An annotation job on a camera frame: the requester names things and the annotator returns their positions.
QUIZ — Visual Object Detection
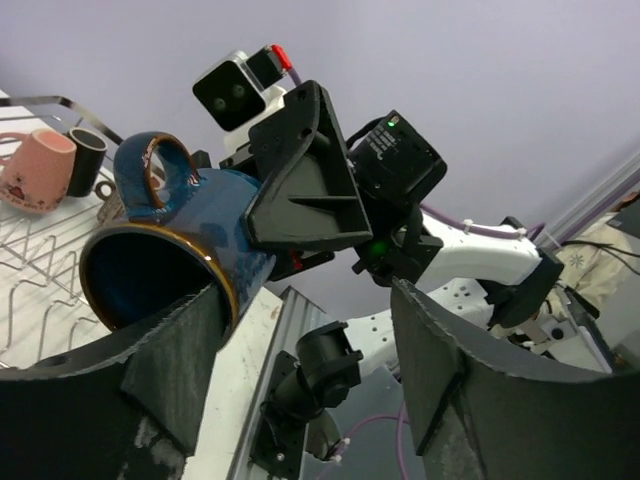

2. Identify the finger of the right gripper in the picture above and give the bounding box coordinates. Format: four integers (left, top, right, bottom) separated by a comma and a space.
245, 80, 373, 251

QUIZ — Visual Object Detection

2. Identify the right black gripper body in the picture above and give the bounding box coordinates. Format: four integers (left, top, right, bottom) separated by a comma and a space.
190, 147, 360, 280

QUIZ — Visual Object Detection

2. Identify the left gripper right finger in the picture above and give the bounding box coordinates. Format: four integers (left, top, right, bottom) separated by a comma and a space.
391, 280, 639, 479

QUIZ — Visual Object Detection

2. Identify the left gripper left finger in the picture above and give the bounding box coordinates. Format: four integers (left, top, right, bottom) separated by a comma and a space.
1, 286, 227, 479

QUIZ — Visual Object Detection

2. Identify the blue mug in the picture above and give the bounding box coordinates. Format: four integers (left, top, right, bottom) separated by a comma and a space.
79, 131, 276, 338

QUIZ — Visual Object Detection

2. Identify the black mug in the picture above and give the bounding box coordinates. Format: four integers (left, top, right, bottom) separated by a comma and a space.
66, 127, 108, 198

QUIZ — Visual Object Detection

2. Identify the pink mug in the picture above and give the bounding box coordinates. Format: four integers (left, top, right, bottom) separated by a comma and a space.
1, 129, 77, 214

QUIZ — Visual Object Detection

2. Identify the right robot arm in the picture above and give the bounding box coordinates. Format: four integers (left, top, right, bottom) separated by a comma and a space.
224, 81, 563, 328

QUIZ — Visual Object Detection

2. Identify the aluminium mounting rail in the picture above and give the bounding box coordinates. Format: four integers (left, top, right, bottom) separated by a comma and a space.
199, 149, 640, 480

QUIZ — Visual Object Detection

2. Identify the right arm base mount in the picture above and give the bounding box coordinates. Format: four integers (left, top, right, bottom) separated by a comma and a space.
250, 351, 353, 479

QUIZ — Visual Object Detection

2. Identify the wire dish rack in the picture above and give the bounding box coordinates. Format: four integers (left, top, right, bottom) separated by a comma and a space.
1, 90, 122, 369

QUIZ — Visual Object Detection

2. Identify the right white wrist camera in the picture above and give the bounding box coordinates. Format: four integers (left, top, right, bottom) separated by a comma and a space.
192, 44, 296, 155

